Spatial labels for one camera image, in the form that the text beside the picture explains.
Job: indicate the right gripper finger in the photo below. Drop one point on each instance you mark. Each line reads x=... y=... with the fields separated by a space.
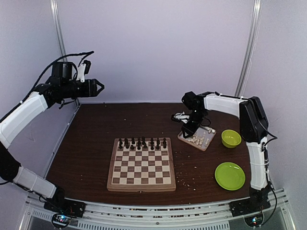
x=184 y=134
x=191 y=135

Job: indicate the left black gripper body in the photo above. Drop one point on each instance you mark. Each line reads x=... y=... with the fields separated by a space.
x=89 y=91

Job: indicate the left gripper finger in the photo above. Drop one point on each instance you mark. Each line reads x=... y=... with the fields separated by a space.
x=100 y=86
x=99 y=91

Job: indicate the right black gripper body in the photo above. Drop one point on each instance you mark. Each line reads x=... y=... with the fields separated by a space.
x=197 y=120

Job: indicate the metal tray with wood rim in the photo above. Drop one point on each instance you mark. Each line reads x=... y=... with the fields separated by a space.
x=185 y=140

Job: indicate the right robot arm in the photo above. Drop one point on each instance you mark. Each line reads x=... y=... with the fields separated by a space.
x=253 y=126

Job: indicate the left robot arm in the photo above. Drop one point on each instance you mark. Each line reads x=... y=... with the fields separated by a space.
x=40 y=99

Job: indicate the white pieces pile in tray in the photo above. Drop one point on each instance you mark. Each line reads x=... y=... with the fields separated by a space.
x=203 y=137

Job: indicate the black chess piece far right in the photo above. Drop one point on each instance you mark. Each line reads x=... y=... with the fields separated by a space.
x=164 y=143

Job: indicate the black chess piece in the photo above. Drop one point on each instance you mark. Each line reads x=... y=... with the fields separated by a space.
x=164 y=143
x=120 y=143

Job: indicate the wooden chess board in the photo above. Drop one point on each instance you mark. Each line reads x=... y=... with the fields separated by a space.
x=147 y=168

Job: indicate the black chess piece far left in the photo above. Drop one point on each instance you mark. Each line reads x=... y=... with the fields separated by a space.
x=120 y=143

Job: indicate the small green bowl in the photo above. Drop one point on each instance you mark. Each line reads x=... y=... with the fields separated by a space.
x=230 y=138

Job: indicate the green plate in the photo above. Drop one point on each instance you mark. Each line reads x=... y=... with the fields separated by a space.
x=230 y=176

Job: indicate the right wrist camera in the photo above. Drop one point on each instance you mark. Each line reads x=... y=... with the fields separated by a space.
x=180 y=117

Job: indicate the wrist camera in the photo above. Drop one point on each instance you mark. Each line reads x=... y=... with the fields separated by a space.
x=180 y=117
x=83 y=69

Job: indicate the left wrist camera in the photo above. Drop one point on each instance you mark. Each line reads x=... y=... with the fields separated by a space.
x=83 y=69

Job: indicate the aluminium front rail frame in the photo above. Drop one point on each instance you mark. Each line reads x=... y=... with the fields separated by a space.
x=205 y=216

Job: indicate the left aluminium corner post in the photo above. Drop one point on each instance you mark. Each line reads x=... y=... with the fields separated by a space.
x=56 y=20

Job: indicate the aluminium corner post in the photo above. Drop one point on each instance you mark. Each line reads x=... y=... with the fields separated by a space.
x=56 y=20
x=251 y=44

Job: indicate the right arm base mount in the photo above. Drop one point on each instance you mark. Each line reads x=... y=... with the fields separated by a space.
x=249 y=207

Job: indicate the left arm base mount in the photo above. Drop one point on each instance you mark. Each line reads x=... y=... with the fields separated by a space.
x=68 y=207

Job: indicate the right aluminium corner post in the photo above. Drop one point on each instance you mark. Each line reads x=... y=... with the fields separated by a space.
x=251 y=44

